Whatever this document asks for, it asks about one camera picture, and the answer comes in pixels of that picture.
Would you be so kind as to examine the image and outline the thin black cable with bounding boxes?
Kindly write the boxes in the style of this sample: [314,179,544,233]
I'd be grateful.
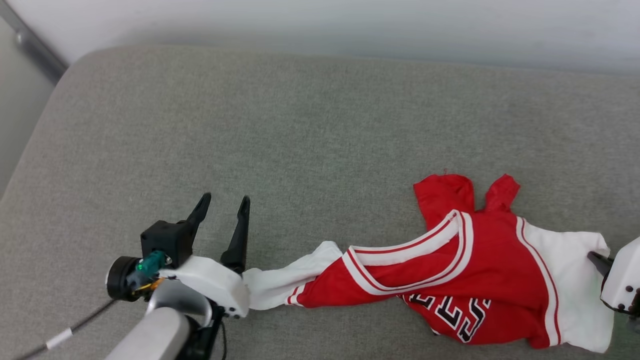
[14,298,121,360]

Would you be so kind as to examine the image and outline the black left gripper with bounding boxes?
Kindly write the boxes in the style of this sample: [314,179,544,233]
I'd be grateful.
[105,192,251,303]

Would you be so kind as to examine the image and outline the red and white basketball jersey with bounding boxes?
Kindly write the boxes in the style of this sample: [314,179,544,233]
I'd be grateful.
[242,173,615,354]

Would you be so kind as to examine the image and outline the grey wall rail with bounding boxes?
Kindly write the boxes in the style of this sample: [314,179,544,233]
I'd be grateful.
[0,0,69,85]

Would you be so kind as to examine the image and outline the grey fabric sofa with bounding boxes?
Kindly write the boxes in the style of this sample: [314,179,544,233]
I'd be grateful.
[0,45,640,360]

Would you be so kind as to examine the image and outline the teal cable connector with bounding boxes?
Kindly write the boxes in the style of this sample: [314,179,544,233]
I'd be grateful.
[135,250,168,274]

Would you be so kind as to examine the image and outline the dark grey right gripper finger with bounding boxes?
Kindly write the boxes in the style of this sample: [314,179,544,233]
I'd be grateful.
[587,251,614,277]

